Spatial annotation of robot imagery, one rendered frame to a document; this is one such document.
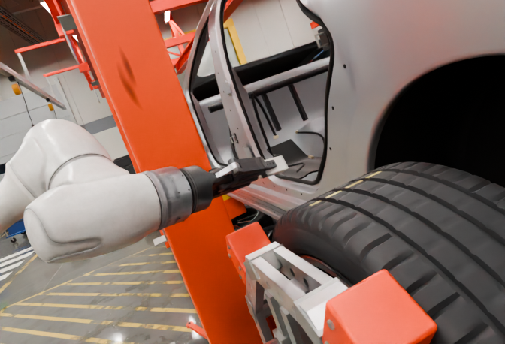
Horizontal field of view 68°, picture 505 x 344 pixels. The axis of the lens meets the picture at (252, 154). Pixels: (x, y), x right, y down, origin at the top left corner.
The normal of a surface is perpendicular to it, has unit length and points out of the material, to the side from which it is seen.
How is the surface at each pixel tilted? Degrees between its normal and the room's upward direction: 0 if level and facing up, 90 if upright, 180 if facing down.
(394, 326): 35
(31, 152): 45
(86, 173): 29
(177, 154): 90
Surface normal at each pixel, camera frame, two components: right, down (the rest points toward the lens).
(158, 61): 0.33, 0.03
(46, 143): -0.24, -0.59
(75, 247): 0.51, 0.49
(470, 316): -0.04, -0.69
